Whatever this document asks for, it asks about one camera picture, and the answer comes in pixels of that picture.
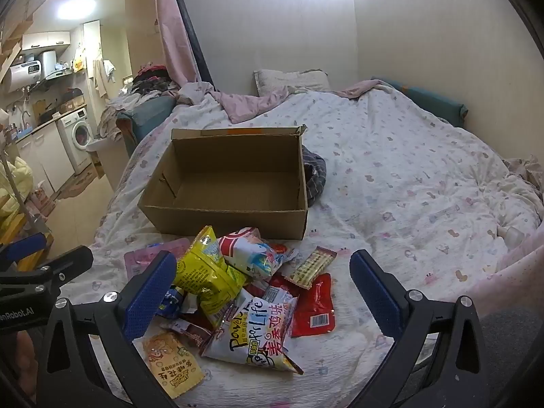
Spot white basin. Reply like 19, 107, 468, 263
85, 138, 113, 154

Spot dark and white bar packet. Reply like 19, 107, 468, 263
159, 317, 213, 353

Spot white and red cartoon snack bag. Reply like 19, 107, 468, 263
218, 226, 298, 281

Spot yellow cloth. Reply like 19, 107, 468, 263
0, 155, 35, 222

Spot round ceiling lamp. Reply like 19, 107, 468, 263
55, 0, 98, 22

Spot white wall cabinet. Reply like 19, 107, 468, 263
21, 31, 72, 52

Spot black door frame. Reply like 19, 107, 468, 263
167, 0, 213, 90

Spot white kitchen counter cabinets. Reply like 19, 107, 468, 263
15, 123, 71, 192

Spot grey striped cloth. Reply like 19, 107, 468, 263
302, 144, 327, 209

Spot crumpled floral cloth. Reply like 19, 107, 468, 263
501, 155, 544, 213

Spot red snack packet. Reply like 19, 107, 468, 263
268, 273, 336, 338

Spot pink snack packet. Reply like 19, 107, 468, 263
124, 238, 191, 283

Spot pile of clothes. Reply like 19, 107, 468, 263
127, 63, 179, 94

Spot patterned pillow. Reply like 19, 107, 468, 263
254, 69, 331, 96

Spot white printed quilt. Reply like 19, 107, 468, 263
91, 81, 544, 408

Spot hanging white towel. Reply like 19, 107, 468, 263
92, 57, 116, 98

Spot beige striped bar packet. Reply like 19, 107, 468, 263
283, 246, 338, 290

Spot white water heater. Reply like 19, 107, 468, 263
3, 60, 43, 94

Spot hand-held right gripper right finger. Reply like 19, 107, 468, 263
349, 250, 511, 408

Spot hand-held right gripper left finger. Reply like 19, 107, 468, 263
36, 252, 200, 408

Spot pink curtain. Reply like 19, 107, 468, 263
155, 0, 202, 88

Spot pink blanket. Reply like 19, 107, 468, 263
176, 79, 383, 123

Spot orange peanut snack packet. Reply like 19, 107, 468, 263
142, 331, 205, 400

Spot pink fleece cloth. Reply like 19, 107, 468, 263
465, 225, 544, 319

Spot yellow snack bag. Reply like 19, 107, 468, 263
172, 225, 251, 328

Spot blue and white snack packet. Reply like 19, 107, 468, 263
157, 285, 198, 319

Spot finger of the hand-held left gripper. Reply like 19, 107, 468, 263
0, 233, 47, 273
0, 245, 94, 294

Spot cardboard box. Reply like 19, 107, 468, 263
137, 125, 309, 241

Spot white washing machine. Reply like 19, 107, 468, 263
56, 108, 95, 175

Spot large white snack packet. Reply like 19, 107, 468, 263
201, 289, 304, 375

